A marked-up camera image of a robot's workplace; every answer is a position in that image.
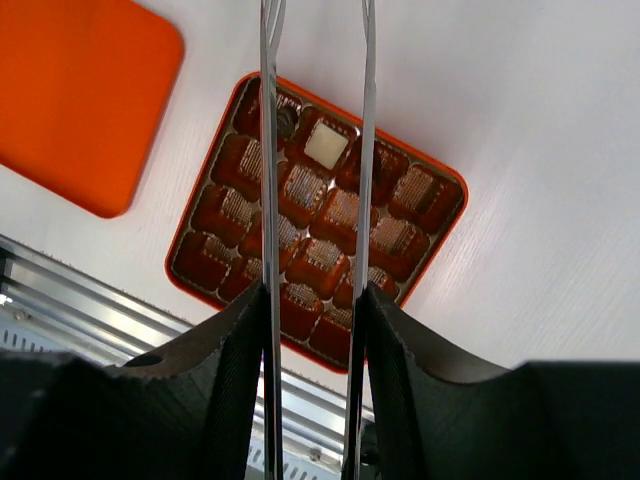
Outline white square chocolate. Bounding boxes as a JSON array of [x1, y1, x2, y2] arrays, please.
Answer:
[[303, 121, 348, 170]]

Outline metal serving tongs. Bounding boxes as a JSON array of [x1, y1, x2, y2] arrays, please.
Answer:
[[259, 1, 376, 479]]

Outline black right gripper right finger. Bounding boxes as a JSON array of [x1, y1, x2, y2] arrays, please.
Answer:
[[365, 286, 639, 479]]

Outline orange box lid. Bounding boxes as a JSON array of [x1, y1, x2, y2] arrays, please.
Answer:
[[1, 1, 185, 218]]

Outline aluminium mounting rail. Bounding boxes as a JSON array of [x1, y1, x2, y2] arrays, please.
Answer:
[[1, 238, 346, 457]]

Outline slotted cable duct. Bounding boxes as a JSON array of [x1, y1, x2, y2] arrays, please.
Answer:
[[0, 319, 361, 480]]

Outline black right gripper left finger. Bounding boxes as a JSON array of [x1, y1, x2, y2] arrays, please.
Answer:
[[0, 279, 266, 480]]

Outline dark star chocolate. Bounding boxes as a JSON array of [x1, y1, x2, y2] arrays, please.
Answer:
[[276, 105, 298, 140]]

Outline orange chocolate box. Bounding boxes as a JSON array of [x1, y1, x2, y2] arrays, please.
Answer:
[[165, 73, 468, 372]]

